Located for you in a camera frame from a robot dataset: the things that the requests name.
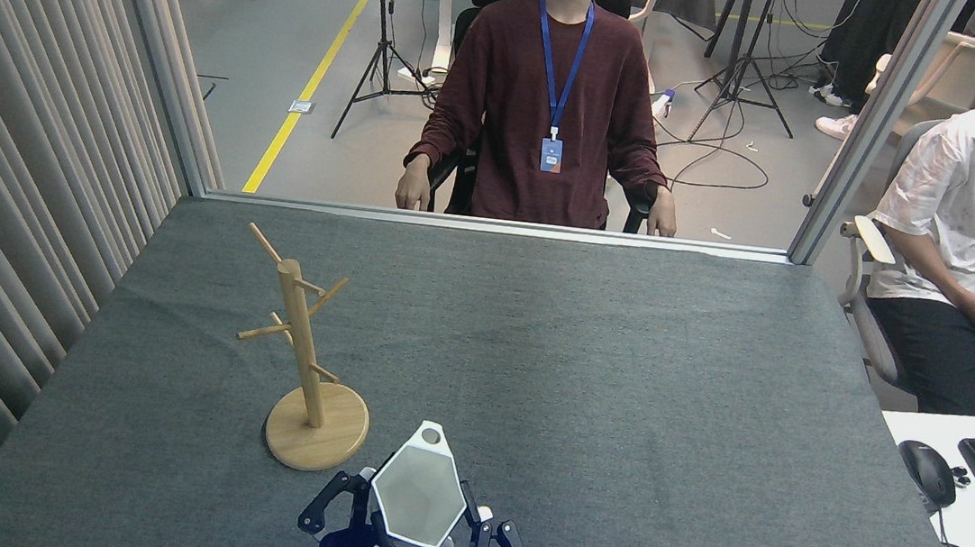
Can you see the white hexagonal cup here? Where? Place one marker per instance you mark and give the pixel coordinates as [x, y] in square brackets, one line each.
[419, 493]

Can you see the wooden cup rack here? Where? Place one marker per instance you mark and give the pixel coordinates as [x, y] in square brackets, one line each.
[316, 437]

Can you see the person's left hand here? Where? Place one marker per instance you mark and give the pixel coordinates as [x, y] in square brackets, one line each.
[661, 215]

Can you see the metal floor outlet plate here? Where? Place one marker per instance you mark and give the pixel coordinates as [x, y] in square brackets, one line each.
[302, 106]

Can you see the person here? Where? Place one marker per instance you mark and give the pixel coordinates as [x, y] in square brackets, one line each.
[543, 89]
[959, 187]

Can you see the black tripod stand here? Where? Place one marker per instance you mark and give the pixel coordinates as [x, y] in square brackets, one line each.
[382, 45]
[745, 65]

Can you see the grey office chair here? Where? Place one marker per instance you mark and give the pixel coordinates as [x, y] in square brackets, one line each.
[875, 332]

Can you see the black computer mouse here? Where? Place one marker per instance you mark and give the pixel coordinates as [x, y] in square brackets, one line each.
[927, 472]

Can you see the white standing desk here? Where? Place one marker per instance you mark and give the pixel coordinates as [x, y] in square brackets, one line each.
[445, 15]

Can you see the beige pleated curtain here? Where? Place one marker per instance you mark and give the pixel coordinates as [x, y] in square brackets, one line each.
[9, 169]

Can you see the white shoe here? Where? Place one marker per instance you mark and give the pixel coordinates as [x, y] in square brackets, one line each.
[830, 95]
[836, 125]

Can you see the silver aluminium post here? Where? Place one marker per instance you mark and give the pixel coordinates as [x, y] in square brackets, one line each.
[875, 124]

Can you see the beige chair frame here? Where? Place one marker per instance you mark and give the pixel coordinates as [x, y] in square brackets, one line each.
[971, 66]

